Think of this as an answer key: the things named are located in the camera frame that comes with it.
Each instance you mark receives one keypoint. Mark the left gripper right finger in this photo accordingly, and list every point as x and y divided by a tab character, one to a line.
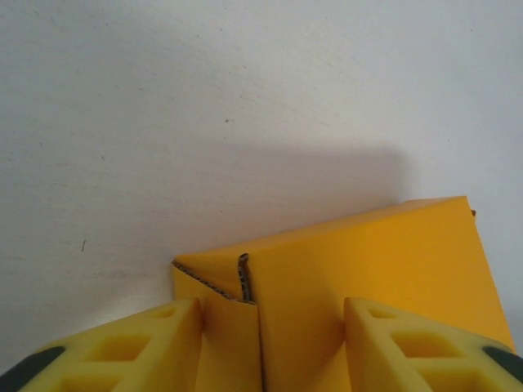
429	359

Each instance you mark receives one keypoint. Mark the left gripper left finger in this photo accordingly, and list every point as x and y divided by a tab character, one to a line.
135	359

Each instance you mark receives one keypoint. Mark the yellow cardboard box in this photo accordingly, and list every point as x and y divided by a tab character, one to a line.
367	265

